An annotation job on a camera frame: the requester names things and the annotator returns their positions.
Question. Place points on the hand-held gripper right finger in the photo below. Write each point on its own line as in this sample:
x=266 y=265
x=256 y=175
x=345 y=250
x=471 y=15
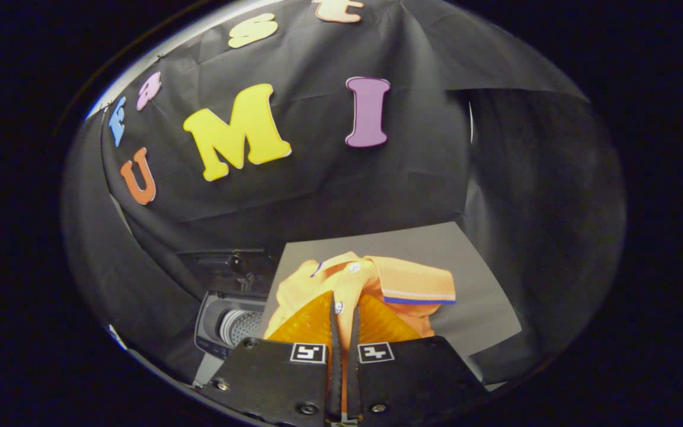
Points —
x=412 y=379

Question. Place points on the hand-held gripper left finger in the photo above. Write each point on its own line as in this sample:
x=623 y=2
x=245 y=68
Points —
x=276 y=379

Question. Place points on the grey washing machine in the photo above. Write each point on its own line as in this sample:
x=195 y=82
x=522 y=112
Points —
x=241 y=326

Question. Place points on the orange polo shirt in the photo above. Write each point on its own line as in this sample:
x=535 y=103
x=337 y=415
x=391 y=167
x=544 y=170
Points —
x=353 y=281

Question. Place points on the dark washing machine lid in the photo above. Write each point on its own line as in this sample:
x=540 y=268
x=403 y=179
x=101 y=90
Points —
x=229 y=270

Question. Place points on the beige cabinet with dark top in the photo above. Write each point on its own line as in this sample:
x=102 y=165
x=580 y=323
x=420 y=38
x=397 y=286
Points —
x=478 y=296

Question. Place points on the black backdrop cloth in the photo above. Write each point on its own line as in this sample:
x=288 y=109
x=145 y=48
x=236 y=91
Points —
x=329 y=190

